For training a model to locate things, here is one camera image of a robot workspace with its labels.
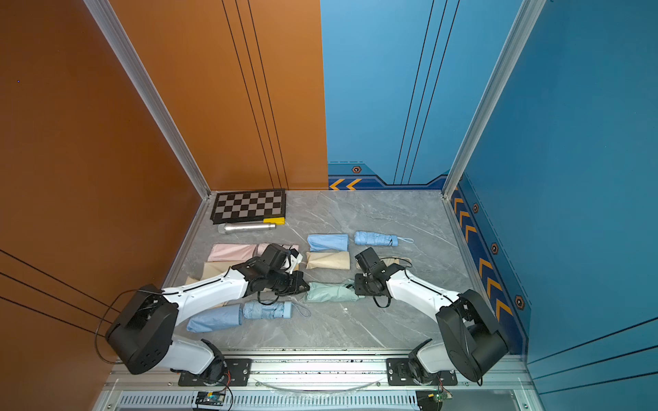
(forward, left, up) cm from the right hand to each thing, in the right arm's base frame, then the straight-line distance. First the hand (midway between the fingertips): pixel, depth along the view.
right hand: (360, 287), depth 89 cm
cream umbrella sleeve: (+6, +52, +3) cm, 52 cm away
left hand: (-2, +16, +5) cm, 17 cm away
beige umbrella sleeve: (+9, +12, +2) cm, 15 cm away
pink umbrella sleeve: (+13, +49, +2) cm, 51 cm away
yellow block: (+30, +34, 0) cm, 45 cm away
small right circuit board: (-31, -20, -2) cm, 37 cm away
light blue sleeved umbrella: (-9, +34, +2) cm, 35 cm away
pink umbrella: (+14, +38, +3) cm, 41 cm away
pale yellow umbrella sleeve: (+1, +60, +2) cm, 60 cm away
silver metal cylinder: (+25, +50, +2) cm, 56 cm away
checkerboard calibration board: (+37, +48, +3) cm, 60 cm away
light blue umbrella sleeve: (-12, +46, +3) cm, 47 cm away
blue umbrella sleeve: (+18, +12, +1) cm, 21 cm away
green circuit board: (-32, +43, -4) cm, 54 cm away
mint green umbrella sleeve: (-3, +12, +3) cm, 13 cm away
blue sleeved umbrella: (+19, -7, +2) cm, 21 cm away
